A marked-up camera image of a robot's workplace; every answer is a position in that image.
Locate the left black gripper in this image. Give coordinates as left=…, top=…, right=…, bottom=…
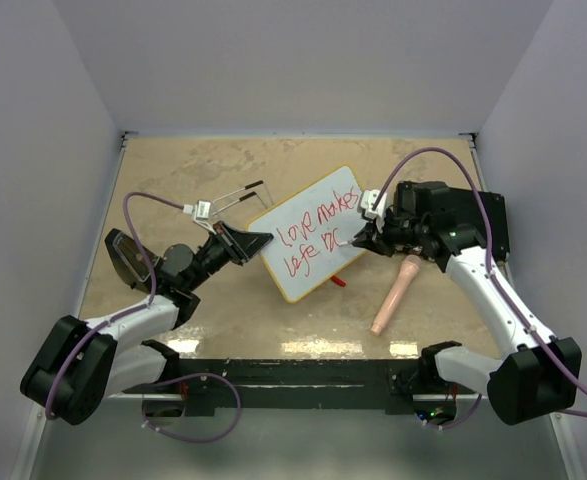
left=185, top=221, right=272, bottom=291

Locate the red marker cap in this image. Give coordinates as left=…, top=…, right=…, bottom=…
left=331, top=276, right=346, bottom=287

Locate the wire whiteboard stand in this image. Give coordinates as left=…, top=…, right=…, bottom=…
left=212, top=180, right=275, bottom=216

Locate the yellow framed whiteboard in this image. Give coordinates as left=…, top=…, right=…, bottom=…
left=246, top=165, right=364, bottom=303

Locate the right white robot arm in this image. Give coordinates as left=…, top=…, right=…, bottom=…
left=351, top=181, right=582, bottom=425

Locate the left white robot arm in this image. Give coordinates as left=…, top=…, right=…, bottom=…
left=20, top=221, right=274, bottom=425

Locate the pink toy microphone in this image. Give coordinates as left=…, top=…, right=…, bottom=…
left=369, top=254, right=422, bottom=337

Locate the black hard case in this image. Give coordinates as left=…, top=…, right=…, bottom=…
left=445, top=187, right=512, bottom=264

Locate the black base bar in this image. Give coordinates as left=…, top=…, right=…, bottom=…
left=126, top=359, right=471, bottom=416

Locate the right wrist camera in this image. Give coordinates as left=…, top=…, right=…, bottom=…
left=357, top=189, right=387, bottom=221

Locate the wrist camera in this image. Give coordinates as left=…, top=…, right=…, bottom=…
left=357, top=189, right=387, bottom=221
left=182, top=200, right=212, bottom=230

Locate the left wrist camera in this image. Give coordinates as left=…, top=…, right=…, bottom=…
left=182, top=200, right=212, bottom=230

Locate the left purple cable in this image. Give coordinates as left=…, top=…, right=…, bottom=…
left=45, top=192, right=189, bottom=420

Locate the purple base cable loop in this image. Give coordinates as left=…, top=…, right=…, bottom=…
left=141, top=374, right=243, bottom=444

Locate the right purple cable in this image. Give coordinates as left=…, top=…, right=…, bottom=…
left=372, top=146, right=587, bottom=421

